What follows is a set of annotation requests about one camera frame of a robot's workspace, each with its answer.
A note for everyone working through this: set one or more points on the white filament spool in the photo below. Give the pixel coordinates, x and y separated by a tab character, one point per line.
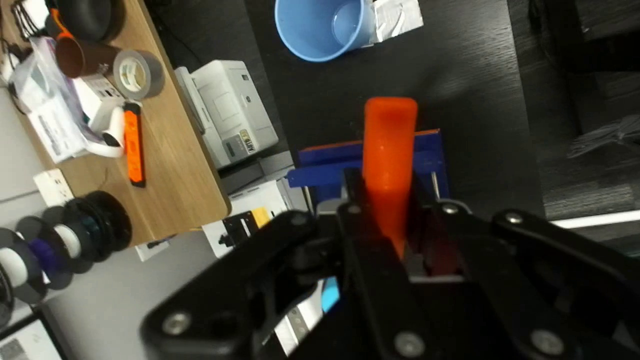
70	240
20	266

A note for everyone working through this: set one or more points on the purple filament spool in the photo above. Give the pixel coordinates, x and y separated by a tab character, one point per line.
42	252

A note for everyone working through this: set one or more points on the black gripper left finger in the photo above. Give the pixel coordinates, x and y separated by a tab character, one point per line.
221	300

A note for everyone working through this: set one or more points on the orange block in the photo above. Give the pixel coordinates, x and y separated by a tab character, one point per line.
390	161

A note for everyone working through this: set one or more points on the large blue cup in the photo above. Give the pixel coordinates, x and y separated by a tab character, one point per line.
320	31

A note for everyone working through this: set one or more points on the orange utility knife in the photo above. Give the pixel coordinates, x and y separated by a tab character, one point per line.
135	146

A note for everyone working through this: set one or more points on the white plastic bag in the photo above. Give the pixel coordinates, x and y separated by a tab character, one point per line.
47	112

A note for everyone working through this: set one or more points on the grey duct tape roll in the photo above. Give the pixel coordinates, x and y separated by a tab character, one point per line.
136	73

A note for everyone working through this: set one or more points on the blue tool holder orange base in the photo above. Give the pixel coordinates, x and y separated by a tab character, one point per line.
320	167

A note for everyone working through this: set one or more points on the brown cup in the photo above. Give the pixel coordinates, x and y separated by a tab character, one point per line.
80	59

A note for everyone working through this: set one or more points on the white handheld device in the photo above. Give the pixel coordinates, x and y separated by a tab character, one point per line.
101	107

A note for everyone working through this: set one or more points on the wooden desk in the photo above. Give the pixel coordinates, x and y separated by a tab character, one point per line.
180	167

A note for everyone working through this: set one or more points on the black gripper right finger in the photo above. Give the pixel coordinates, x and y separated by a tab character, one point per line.
520	300

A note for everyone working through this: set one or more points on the white printer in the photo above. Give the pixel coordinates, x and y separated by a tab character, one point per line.
233	112

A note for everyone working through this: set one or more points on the black filament spool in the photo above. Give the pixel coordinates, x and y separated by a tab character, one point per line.
103	223
5	296

